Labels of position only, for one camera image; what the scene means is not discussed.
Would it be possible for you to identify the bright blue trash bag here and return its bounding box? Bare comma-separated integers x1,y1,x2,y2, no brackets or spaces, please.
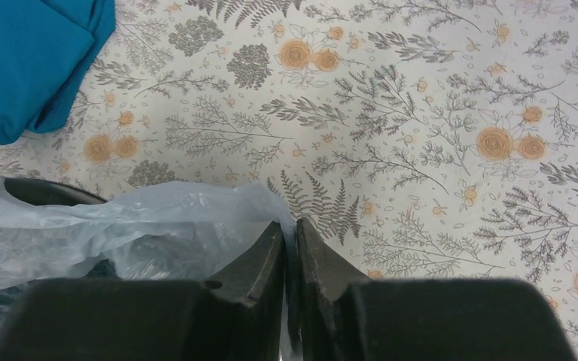
0,1,115,145

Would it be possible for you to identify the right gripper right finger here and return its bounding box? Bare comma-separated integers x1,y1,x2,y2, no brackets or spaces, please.
297,219,575,360

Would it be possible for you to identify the floral patterned table mat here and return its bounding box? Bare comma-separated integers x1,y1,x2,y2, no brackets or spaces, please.
0,1,578,357

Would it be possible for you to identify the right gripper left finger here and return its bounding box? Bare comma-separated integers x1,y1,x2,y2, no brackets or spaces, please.
0,223,285,360

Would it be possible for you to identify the black plastic trash bin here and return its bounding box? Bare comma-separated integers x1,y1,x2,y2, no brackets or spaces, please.
0,177,107,206

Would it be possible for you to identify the light blue trash bag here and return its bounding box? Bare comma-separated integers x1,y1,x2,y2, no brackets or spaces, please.
0,178,297,361

